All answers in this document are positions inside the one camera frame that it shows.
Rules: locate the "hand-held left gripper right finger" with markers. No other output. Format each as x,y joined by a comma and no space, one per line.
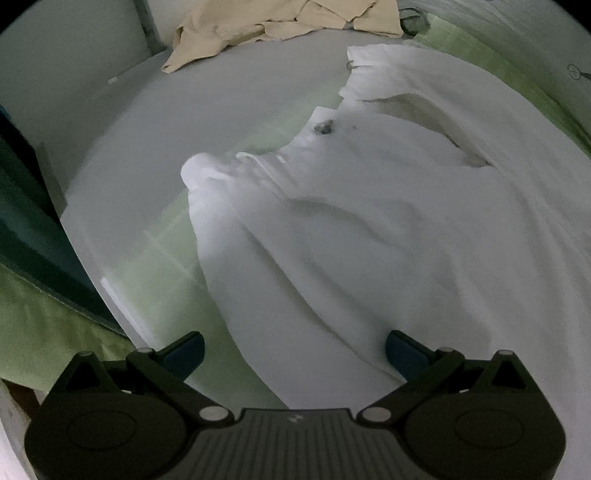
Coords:
402,355

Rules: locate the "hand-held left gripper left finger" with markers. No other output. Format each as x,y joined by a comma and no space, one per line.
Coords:
184,353

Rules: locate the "white shirt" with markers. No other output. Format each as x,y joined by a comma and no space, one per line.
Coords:
369,217

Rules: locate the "pale green bed sheet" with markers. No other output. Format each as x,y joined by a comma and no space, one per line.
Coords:
152,263

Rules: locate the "beige garment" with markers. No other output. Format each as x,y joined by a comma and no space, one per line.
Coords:
277,25

